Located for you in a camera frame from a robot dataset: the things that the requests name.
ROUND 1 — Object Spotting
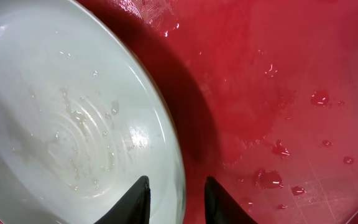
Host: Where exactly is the red plastic tray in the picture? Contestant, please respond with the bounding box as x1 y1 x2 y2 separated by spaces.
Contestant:
83 0 358 223

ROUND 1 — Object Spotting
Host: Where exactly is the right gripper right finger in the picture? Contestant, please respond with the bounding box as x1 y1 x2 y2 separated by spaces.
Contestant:
204 176 257 224

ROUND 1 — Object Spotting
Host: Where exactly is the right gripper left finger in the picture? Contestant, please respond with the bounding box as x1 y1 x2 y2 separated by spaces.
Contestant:
95 175 150 224

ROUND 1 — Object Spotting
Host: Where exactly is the light blue plate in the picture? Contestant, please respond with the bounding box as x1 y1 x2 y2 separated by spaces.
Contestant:
0 1 185 223

